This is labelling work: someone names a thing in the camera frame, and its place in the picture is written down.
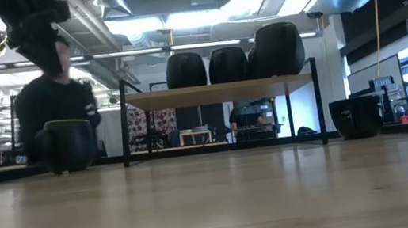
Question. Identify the black mug yellow inside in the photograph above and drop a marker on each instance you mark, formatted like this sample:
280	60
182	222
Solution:
69	149

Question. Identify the black mug dark inside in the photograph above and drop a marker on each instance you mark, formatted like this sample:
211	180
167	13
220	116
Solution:
185	70
360	118

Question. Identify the black mug green inside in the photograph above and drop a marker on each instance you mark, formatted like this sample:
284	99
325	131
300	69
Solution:
227	66

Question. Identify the black mug red inside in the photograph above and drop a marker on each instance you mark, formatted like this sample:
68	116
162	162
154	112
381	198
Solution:
277	51

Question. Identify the person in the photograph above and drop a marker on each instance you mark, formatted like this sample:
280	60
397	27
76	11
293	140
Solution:
54	99
244	118

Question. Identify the small wooden table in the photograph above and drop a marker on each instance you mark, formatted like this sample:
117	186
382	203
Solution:
194	133

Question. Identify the black equipment cart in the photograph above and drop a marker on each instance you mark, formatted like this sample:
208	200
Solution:
270	112

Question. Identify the black dome object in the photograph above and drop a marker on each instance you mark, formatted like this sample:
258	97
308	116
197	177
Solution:
306	131

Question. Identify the grey partition panel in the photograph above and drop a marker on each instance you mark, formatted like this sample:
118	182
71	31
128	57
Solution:
374	74

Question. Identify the black equipment rack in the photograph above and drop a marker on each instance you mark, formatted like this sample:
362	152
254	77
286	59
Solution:
386	104

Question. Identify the small red item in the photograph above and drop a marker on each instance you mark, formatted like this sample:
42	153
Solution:
404	119

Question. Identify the black metal gantry frame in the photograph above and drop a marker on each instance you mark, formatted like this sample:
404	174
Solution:
12	125

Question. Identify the wooden shelf black metal frame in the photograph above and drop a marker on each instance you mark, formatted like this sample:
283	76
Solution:
225	92

